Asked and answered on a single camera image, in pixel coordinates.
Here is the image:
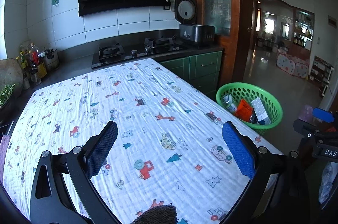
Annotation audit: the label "printed cartoon tablecloth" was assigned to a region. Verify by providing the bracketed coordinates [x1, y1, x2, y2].
[3, 58, 284, 224]

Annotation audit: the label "black bowl of greens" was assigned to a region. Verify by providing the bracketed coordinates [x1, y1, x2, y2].
[0, 83, 19, 108]

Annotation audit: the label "group of condiment bottles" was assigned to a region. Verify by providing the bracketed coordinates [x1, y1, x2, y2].
[16, 43, 48, 87]

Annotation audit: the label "wooden glass door cabinet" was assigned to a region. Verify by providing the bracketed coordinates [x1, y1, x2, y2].
[189, 0, 254, 87]

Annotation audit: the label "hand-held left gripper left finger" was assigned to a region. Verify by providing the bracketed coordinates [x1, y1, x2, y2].
[30, 121, 122, 224]

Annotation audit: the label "background display cabinet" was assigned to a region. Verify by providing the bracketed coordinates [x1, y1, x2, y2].
[292, 8, 315, 50]

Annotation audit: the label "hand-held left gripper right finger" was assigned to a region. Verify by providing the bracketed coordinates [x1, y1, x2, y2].
[219, 121, 310, 224]

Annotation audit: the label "round wooden cutting board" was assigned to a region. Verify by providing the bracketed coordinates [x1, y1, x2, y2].
[0, 59, 24, 98]

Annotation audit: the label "green kitchen cabinets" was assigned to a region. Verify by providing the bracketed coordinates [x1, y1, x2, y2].
[158, 51, 224, 100]

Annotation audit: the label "black gas stove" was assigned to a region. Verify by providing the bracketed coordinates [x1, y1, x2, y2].
[91, 36, 189, 70]

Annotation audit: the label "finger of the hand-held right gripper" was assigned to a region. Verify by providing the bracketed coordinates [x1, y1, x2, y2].
[293, 119, 322, 139]
[312, 107, 334, 124]

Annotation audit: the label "black rice cooker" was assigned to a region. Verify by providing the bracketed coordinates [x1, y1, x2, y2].
[174, 0, 215, 48]

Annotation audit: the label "orange packet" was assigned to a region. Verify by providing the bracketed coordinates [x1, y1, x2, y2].
[234, 99, 253, 121]

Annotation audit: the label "white shelf rack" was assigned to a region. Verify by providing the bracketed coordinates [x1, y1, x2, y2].
[309, 55, 334, 98]

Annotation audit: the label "polka dot play tent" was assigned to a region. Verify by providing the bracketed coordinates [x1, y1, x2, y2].
[276, 53, 310, 79]

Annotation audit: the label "white blue milk carton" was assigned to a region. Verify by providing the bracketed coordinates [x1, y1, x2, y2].
[251, 97, 272, 124]

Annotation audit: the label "steel pot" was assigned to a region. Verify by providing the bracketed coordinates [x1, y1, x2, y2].
[42, 47, 60, 71]

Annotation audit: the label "green plastic basket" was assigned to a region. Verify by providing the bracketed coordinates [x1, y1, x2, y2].
[216, 82, 283, 136]

